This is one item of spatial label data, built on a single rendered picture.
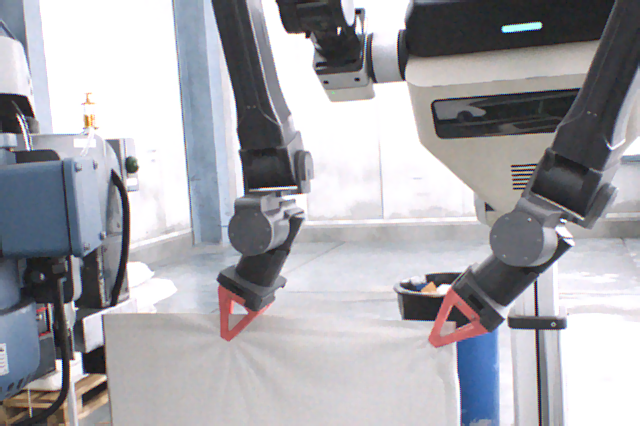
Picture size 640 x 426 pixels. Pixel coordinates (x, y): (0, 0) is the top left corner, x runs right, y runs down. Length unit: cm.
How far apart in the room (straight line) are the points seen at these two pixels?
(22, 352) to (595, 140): 60
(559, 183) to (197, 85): 904
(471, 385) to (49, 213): 264
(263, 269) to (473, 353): 226
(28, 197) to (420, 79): 72
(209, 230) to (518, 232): 909
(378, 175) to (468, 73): 796
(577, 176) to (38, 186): 54
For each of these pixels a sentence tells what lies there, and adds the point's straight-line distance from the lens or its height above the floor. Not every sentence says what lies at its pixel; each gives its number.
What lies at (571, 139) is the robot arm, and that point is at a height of 129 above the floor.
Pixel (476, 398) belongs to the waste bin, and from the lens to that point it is 322.
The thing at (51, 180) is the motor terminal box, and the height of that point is 129.
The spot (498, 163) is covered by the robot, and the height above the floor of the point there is 125.
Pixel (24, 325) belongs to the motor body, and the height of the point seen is 115.
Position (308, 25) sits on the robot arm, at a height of 148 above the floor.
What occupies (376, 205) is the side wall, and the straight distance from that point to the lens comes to 920.
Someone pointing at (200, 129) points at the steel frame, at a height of 154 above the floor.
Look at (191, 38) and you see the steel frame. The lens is 984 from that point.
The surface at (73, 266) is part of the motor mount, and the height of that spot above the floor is 119.
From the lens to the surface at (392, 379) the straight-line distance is 94.
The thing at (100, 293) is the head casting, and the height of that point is 109.
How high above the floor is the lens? 131
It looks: 6 degrees down
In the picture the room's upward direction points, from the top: 4 degrees counter-clockwise
